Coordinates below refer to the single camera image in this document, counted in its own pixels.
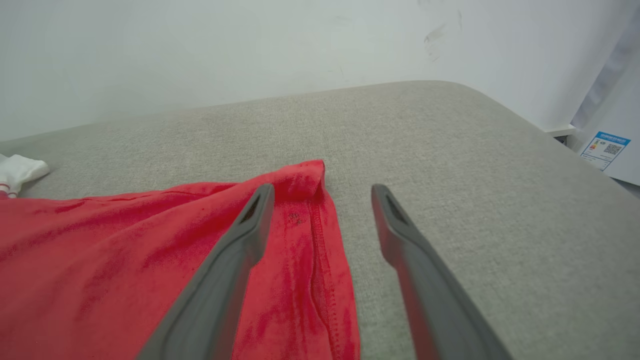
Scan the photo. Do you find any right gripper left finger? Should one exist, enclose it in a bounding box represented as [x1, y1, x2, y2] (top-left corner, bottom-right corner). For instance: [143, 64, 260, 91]
[136, 183, 276, 360]

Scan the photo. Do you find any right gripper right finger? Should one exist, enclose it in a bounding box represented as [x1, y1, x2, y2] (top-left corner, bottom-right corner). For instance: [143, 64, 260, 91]
[370, 183, 514, 360]

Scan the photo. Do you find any red shirt with white sleeves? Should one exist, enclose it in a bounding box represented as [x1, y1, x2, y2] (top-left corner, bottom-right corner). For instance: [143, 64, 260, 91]
[0, 153, 361, 360]

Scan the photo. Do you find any blue energy label sticker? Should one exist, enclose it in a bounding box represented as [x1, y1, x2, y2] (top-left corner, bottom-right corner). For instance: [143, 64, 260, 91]
[579, 131, 632, 172]

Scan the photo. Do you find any white appliance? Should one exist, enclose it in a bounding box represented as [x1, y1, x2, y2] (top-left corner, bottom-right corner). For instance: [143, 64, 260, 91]
[570, 7, 640, 187]

